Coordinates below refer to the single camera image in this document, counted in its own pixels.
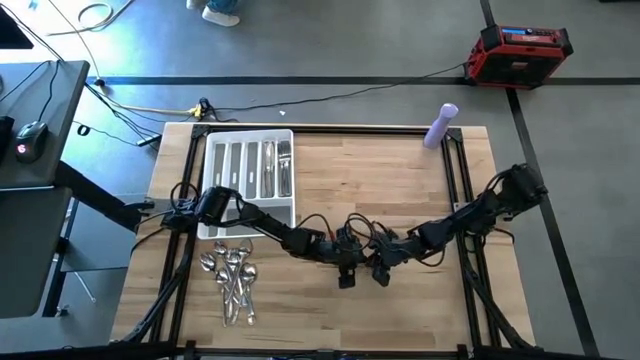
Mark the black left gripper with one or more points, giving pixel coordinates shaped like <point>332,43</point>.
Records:
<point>345,252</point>

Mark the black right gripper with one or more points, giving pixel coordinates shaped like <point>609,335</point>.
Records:
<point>395,252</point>

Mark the silver fork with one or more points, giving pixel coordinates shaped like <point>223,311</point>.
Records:
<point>282,172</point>
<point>287,166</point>
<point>288,182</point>
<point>285,177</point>
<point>284,156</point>

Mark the silver table knife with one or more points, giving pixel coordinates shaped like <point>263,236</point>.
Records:
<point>269,175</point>
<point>271,165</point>
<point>266,170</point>

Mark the white plastic cutlery tray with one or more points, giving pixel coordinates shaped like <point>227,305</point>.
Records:
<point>250,135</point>

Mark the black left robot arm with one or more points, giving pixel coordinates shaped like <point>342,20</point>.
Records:
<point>265,222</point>

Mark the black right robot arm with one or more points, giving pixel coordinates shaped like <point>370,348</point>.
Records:
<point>450,225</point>

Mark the silver spoon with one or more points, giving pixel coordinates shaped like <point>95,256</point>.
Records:
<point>208,261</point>
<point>245,246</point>
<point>234,256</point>
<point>223,275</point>
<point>220,247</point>
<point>248,271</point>

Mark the lavender bottle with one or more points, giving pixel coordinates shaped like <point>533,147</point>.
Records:
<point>441,125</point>

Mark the black power plug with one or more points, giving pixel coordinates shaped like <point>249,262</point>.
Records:
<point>205,103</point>

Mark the red black jobsite radio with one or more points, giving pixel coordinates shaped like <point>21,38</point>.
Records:
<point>520,60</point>

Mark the black desk base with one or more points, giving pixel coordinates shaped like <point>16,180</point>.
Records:
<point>90,192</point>

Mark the person's shoe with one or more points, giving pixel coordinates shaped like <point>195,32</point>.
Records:
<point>195,4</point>
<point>220,18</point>

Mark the person's leg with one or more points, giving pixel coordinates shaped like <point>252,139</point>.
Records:
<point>224,5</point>

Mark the dark grey desk panel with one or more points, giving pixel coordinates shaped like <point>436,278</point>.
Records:
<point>25,250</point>

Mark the black computer mouse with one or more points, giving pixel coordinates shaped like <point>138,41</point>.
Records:
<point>31,140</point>

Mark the dark grey desk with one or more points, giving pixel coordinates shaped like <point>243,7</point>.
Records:
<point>30,95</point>

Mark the black monitor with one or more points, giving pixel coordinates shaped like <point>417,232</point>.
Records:
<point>12,30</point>

